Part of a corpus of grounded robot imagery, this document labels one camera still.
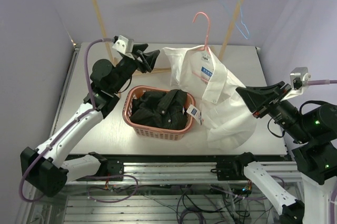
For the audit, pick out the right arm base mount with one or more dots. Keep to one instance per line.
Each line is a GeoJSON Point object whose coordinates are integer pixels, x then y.
{"type": "Point", "coordinates": [225, 170]}

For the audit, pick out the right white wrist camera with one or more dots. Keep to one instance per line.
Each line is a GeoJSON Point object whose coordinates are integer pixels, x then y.
{"type": "Point", "coordinates": [299, 78]}

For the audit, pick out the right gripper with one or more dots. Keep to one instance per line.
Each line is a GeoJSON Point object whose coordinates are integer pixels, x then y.
{"type": "Point", "coordinates": [255, 97]}

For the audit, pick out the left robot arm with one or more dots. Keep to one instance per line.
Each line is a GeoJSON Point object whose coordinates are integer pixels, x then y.
{"type": "Point", "coordinates": [46, 167]}

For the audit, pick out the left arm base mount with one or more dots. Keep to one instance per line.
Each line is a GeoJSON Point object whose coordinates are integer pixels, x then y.
{"type": "Point", "coordinates": [113, 168]}

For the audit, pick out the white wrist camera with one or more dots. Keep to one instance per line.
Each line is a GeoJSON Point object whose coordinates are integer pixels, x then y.
{"type": "Point", "coordinates": [123, 45]}
{"type": "Point", "coordinates": [299, 78]}

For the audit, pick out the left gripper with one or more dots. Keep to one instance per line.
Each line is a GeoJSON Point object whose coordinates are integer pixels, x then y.
{"type": "Point", "coordinates": [149, 59]}

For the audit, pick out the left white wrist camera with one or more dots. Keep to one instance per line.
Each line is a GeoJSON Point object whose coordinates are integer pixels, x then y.
{"type": "Point", "coordinates": [123, 45]}

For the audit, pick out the aluminium rail frame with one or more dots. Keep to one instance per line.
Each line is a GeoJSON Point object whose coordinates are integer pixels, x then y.
{"type": "Point", "coordinates": [193, 173]}

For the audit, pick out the dark striped shirt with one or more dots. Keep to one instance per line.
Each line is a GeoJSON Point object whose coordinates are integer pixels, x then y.
{"type": "Point", "coordinates": [160, 109]}

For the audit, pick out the wooden clothes rack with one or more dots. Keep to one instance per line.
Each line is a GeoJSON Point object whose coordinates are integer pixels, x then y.
{"type": "Point", "coordinates": [105, 31]}

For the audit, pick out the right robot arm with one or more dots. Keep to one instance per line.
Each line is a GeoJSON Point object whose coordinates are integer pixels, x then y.
{"type": "Point", "coordinates": [315, 157]}

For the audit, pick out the pink wire hanger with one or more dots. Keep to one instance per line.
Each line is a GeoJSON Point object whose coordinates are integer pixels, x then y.
{"type": "Point", "coordinates": [206, 34]}

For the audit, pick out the white shirt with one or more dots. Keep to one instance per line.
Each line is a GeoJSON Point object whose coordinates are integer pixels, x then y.
{"type": "Point", "coordinates": [228, 121]}

